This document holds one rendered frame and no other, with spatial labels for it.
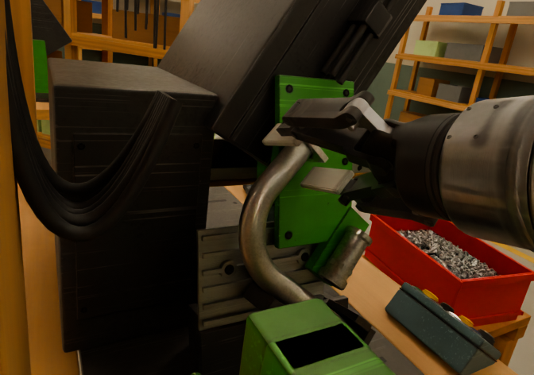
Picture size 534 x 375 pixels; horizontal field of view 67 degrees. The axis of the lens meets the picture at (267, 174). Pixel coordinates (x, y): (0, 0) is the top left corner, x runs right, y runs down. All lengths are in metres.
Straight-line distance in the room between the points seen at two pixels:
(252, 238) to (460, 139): 0.25
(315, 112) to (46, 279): 0.59
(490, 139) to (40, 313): 0.64
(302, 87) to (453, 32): 6.89
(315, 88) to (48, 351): 0.49
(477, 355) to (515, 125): 0.48
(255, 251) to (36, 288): 0.44
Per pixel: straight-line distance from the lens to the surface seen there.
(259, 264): 0.45
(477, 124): 0.26
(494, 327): 1.03
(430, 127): 0.29
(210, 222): 0.94
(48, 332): 0.68
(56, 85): 0.47
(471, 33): 7.17
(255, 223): 0.43
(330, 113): 0.33
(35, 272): 0.82
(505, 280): 0.97
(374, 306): 0.75
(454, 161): 0.25
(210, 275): 0.49
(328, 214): 0.53
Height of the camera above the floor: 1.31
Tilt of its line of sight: 18 degrees down
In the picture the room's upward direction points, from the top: 8 degrees clockwise
